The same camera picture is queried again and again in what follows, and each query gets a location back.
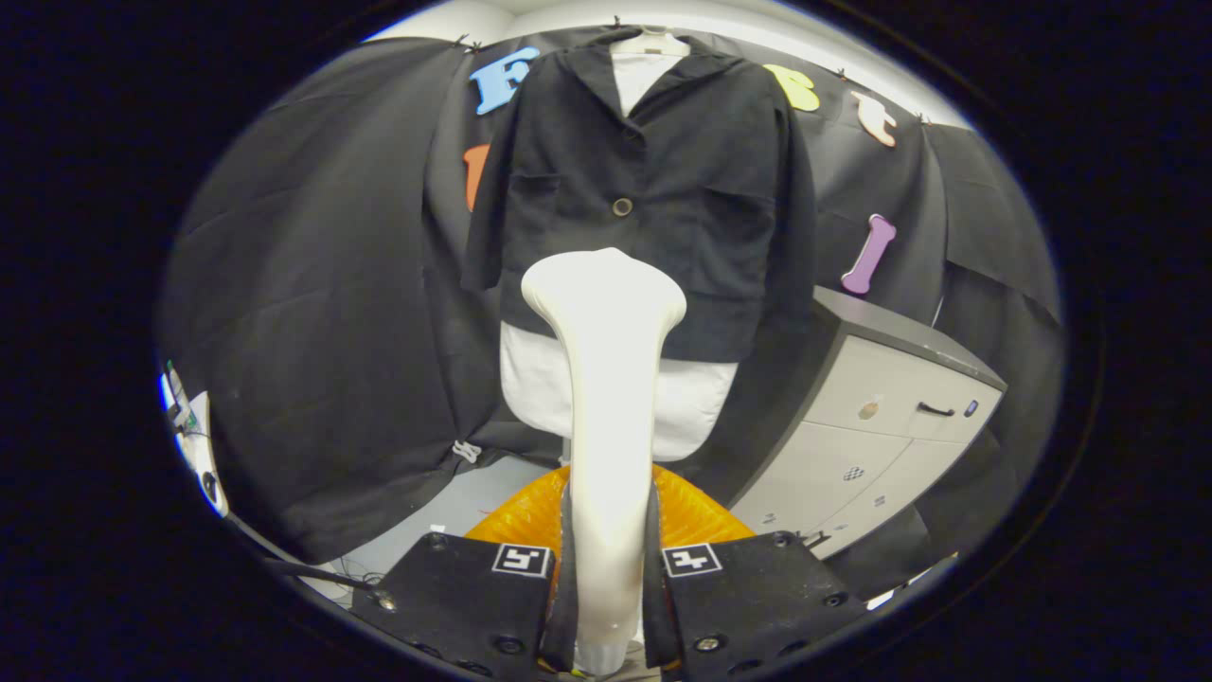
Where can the black backdrop cloth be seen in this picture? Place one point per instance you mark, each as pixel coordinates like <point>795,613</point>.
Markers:
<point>331,284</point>

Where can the white shirt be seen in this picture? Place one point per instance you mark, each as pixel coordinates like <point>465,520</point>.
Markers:
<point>691,407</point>

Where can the black jacket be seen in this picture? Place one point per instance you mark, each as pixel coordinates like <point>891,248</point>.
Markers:
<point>663,170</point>

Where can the white clothes hanger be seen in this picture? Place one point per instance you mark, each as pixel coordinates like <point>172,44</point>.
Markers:
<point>649,42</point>

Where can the grey cabinet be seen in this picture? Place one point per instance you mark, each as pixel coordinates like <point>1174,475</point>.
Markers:
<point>890,379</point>

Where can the white garment steamer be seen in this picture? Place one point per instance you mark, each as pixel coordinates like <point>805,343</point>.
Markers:
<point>606,398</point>

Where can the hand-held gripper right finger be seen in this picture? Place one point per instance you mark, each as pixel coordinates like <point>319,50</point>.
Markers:
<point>655,606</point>

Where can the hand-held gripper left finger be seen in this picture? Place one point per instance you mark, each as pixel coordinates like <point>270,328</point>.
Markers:
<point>561,606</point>

